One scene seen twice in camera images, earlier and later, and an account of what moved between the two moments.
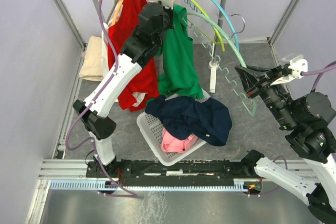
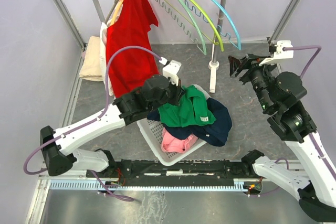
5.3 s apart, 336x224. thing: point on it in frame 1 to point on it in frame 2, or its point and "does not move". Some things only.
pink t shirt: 172,145 does not move
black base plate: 193,168 does not move
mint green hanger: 212,54 to 175,18
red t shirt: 124,22 does not move
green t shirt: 180,74 to 191,110
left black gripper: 170,12 to 178,91
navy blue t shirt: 182,117 does not move
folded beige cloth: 92,68 does not move
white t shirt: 138,96 does not move
